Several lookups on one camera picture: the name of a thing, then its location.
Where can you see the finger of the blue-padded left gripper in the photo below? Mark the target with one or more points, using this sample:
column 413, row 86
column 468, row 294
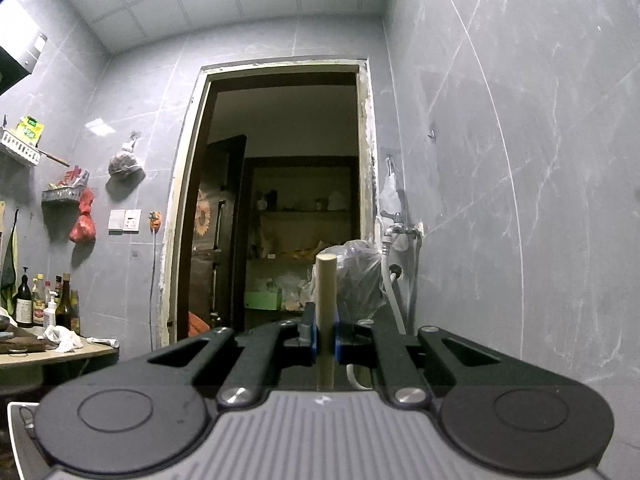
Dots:
column 265, row 352

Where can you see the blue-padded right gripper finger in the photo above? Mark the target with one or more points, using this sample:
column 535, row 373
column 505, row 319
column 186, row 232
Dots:
column 382, row 350

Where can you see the wooden chopstick plain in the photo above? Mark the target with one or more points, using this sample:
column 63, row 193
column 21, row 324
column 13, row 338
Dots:
column 326, row 282

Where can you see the white perforated utensil basket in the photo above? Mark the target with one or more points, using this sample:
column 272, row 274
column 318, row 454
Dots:
column 30, row 462

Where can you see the kitchen counter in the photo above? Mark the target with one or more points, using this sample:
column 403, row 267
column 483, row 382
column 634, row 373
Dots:
column 25, row 349

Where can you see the green box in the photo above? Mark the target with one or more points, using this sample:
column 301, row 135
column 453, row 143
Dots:
column 264, row 301

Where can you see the grey plastic bag hanging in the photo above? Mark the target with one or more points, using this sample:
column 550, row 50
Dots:
column 358, row 280

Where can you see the white cloth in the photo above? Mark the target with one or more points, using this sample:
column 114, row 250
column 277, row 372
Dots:
column 62, row 339

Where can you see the brown tall bottle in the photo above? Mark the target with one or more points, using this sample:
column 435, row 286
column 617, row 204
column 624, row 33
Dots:
column 64, row 311

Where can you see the red plastic bag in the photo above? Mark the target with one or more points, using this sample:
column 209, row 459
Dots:
column 84, row 229

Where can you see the dark glass bottle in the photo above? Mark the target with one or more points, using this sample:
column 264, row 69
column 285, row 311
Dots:
column 23, row 302

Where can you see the range hood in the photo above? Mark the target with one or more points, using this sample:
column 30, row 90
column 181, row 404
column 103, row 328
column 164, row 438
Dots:
column 21, row 44

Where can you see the wall faucet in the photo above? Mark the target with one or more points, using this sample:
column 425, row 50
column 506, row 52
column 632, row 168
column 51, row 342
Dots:
column 398, row 236

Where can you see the door frame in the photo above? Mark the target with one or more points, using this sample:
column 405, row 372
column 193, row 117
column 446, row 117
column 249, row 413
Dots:
column 191, row 146

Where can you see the orange wall plug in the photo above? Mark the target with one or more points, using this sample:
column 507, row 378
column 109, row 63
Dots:
column 155, row 221

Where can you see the white wall switch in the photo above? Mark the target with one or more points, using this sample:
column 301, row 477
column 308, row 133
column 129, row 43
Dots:
column 124, row 221

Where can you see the hanging grey bag on wall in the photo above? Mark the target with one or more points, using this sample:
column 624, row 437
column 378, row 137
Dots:
column 125, row 162

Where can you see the wall rack shelf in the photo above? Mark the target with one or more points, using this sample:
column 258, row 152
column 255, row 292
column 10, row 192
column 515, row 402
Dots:
column 69, row 189

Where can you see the white upper wall rack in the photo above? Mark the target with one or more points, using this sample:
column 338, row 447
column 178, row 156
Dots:
column 22, row 142

